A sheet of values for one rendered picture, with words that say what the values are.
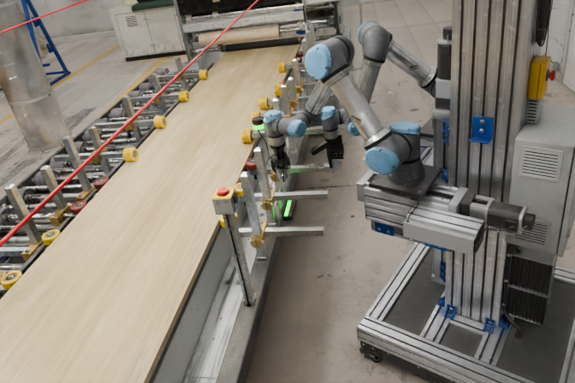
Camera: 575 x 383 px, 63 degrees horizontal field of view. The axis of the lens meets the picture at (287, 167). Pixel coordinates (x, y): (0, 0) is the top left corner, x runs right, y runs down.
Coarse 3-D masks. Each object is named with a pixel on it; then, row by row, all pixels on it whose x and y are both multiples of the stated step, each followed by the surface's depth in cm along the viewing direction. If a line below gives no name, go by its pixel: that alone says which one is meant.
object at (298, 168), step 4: (324, 164) 245; (328, 164) 245; (268, 168) 250; (292, 168) 247; (296, 168) 247; (300, 168) 246; (304, 168) 246; (308, 168) 246; (312, 168) 245; (316, 168) 245; (320, 168) 244; (324, 168) 244; (328, 168) 244; (252, 172) 252; (256, 172) 251; (268, 172) 250; (288, 172) 248; (292, 172) 248; (296, 172) 248; (300, 172) 247; (304, 172) 247; (308, 172) 247
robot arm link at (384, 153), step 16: (320, 48) 166; (336, 48) 169; (320, 64) 167; (336, 64) 167; (336, 80) 169; (352, 80) 170; (336, 96) 172; (352, 96) 169; (352, 112) 171; (368, 112) 170; (368, 128) 170; (384, 128) 172; (368, 144) 171; (384, 144) 169; (400, 144) 172; (368, 160) 173; (384, 160) 168; (400, 160) 171
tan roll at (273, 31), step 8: (208, 32) 456; (216, 32) 453; (224, 32) 451; (232, 32) 449; (240, 32) 447; (248, 32) 445; (256, 32) 444; (264, 32) 443; (272, 32) 441; (280, 32) 448; (192, 40) 462; (200, 40) 456; (208, 40) 455; (216, 40) 453; (224, 40) 452; (232, 40) 452; (240, 40) 451; (248, 40) 451
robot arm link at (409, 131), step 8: (392, 128) 178; (400, 128) 176; (408, 128) 176; (416, 128) 176; (400, 136) 175; (408, 136) 176; (416, 136) 177; (408, 144) 174; (416, 144) 179; (416, 152) 181; (408, 160) 181
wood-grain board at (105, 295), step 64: (256, 64) 410; (192, 128) 304; (128, 192) 241; (192, 192) 231; (64, 256) 200; (128, 256) 193; (192, 256) 187; (0, 320) 171; (64, 320) 166; (128, 320) 162
